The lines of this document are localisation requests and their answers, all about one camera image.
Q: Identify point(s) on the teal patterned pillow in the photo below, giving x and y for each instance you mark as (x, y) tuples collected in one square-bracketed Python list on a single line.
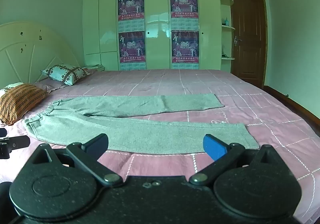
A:
[(65, 73)]

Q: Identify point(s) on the brown wooden door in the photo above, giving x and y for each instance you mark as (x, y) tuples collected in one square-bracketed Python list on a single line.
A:
[(246, 36)]

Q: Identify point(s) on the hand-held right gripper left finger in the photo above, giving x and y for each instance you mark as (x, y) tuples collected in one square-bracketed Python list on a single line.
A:
[(98, 144)]

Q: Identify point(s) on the cream wooden headboard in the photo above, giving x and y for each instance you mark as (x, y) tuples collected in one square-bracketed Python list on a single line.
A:
[(27, 49)]

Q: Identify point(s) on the teal bottle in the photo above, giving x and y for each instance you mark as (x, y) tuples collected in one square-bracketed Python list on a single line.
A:
[(227, 21)]

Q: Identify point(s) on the orange striped pillow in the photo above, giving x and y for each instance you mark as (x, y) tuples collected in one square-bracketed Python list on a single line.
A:
[(20, 101)]

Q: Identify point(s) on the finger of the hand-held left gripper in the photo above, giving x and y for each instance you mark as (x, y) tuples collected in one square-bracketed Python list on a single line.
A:
[(18, 142)]

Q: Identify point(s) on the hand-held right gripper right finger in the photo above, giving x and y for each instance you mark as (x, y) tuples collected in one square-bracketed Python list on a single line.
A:
[(214, 147)]

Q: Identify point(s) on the stack of folded cloths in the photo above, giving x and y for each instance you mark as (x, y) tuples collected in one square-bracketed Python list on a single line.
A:
[(95, 66)]

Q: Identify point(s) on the bed with pink checked sheet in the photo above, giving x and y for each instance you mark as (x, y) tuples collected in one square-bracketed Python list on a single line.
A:
[(225, 114)]

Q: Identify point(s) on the purple calendar poster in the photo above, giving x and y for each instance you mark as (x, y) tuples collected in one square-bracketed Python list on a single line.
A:
[(132, 49), (184, 4), (185, 49), (131, 6)]

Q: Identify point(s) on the pink flat pillow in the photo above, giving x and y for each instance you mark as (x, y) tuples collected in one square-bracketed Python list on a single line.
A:
[(48, 85)]

